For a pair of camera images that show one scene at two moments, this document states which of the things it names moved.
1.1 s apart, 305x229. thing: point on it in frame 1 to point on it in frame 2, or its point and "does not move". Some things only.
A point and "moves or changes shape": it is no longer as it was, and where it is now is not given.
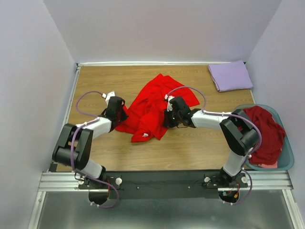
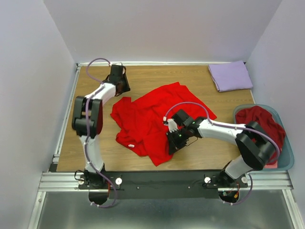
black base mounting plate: [162, 184] does not move
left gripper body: [122, 115] to [126, 86]
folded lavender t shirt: [233, 76] does not move
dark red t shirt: [272, 133] does not move
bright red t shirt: [146, 109] moves or changes shape
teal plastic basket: [287, 160] does not move
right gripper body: [172, 119] to [177, 138]
